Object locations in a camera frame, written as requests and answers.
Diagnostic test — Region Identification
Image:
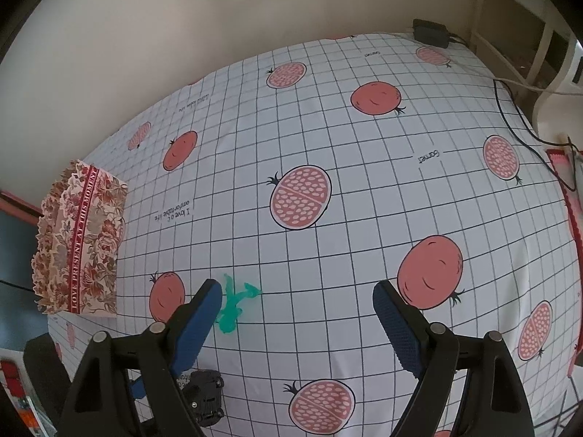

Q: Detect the green translucent toy figure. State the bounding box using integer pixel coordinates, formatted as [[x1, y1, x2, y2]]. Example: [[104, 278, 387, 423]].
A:
[[215, 274, 262, 334]]

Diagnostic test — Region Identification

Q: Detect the black toy car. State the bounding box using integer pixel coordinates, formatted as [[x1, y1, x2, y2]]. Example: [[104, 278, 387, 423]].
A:
[[182, 370, 224, 427]]

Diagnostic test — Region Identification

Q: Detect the dark blue refrigerator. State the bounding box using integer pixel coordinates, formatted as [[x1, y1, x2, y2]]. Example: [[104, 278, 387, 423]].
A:
[[0, 212, 47, 351]]

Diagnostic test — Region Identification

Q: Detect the floral pink gift box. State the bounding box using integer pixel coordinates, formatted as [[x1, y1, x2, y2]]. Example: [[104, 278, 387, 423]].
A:
[[32, 160, 128, 317]]

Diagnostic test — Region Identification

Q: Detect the pomegranate grid tablecloth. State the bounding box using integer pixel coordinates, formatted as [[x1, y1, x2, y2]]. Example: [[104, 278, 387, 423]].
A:
[[48, 34, 581, 436]]

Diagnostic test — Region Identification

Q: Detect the black power adapter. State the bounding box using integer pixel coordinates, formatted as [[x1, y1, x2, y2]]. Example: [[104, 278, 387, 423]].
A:
[[412, 19, 451, 48]]

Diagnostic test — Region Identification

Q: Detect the white lattice shelf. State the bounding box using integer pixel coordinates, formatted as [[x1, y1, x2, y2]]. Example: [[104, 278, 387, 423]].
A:
[[470, 0, 582, 145]]

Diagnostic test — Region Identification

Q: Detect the black cable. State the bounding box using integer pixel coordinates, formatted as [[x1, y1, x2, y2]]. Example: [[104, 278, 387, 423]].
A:
[[492, 77, 580, 193]]

